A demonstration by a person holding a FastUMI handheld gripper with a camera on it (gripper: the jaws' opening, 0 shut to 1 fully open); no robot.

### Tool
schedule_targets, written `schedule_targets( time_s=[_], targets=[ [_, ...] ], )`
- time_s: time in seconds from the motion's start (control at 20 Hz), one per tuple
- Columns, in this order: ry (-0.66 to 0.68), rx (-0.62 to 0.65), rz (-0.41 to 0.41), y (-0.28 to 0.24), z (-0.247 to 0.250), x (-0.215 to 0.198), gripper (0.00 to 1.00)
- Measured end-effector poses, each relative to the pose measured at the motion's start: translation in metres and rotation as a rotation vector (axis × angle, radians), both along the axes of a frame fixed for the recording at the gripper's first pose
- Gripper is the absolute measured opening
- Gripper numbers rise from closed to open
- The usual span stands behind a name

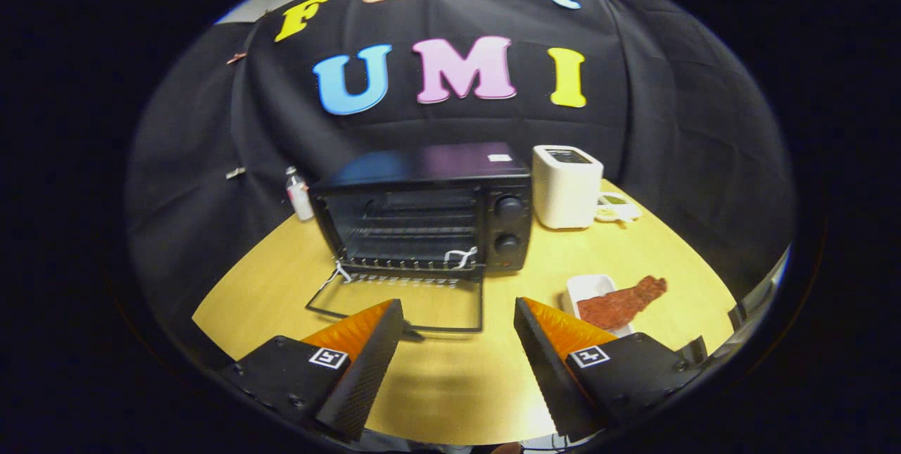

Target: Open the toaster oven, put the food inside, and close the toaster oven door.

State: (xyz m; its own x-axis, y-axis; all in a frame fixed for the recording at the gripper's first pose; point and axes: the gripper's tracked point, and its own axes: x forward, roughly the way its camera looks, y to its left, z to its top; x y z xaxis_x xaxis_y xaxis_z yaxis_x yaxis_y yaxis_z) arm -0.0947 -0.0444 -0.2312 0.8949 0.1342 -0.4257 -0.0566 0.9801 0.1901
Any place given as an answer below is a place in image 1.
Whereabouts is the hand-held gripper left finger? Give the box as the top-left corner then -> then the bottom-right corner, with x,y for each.
222,298 -> 406,443

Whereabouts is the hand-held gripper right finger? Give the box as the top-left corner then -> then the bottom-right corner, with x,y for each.
513,296 -> 706,441

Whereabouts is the white bread toaster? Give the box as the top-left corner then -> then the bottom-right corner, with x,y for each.
531,145 -> 605,231

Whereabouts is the clear plastic bottle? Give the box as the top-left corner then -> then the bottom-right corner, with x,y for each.
285,166 -> 315,222

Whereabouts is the small plate with green food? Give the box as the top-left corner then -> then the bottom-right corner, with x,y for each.
595,194 -> 643,225

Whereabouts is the black toaster oven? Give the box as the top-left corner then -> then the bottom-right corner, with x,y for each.
304,143 -> 534,339

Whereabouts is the white rectangular dish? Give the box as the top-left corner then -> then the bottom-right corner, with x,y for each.
564,273 -> 635,339

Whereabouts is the red-brown breaded meat cutlet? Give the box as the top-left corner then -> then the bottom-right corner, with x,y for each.
576,275 -> 668,332

